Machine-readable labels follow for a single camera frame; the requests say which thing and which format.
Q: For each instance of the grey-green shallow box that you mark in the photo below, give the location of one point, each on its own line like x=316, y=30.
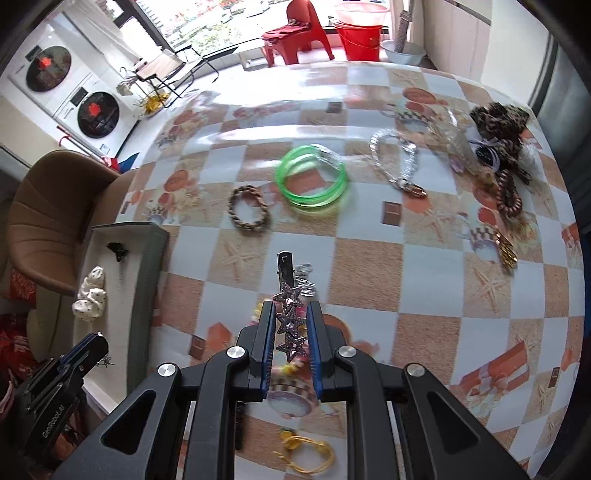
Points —
x=152, y=258

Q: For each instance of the red bucket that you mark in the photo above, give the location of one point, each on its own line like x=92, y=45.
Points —
x=360, y=41

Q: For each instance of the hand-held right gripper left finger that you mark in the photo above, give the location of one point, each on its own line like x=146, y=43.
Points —
x=267, y=350

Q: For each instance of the green translucent bangle set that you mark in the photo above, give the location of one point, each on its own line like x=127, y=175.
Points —
x=282, y=182

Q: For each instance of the metal basin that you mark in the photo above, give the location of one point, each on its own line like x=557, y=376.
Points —
x=406, y=55

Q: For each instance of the clear plastic bag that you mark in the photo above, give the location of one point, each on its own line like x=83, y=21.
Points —
x=455, y=138

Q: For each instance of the leopard print hair bow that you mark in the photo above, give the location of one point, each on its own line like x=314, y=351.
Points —
x=496, y=117

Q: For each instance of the brown leather chair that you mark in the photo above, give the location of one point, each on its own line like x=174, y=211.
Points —
x=46, y=207

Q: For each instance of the red plastic chair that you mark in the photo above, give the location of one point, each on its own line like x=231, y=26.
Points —
x=304, y=14

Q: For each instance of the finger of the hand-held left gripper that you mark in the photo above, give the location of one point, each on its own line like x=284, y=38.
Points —
x=81, y=350

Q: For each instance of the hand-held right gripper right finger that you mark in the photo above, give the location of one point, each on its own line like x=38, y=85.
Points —
x=315, y=355

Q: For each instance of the white polka dot scrunchie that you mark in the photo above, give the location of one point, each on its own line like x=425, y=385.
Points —
x=90, y=286

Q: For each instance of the checkered printed tablecloth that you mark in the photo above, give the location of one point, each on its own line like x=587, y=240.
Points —
x=415, y=277

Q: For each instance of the black claw hair clip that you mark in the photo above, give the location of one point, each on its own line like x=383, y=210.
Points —
x=117, y=251

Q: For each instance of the pink basin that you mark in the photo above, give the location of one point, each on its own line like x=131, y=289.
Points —
x=360, y=14

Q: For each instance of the silver rhinestone hair clip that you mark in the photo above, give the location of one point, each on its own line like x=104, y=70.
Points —
x=304, y=277

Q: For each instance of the small silver hair clip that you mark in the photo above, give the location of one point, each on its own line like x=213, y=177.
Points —
x=105, y=362

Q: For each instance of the red printed bag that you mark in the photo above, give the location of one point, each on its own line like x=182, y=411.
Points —
x=16, y=341

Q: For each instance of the silver star hair clip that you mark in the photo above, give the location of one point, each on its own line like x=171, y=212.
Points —
x=288, y=304

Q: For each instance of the black folding chair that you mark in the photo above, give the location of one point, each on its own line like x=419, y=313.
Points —
x=159, y=67

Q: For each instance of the yellow plastic bundle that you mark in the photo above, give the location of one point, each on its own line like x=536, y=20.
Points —
x=154, y=104

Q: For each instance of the gold hair clip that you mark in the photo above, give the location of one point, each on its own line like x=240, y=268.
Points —
x=505, y=251

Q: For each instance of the white washing machine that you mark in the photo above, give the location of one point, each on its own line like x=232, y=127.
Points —
x=48, y=67
x=97, y=113

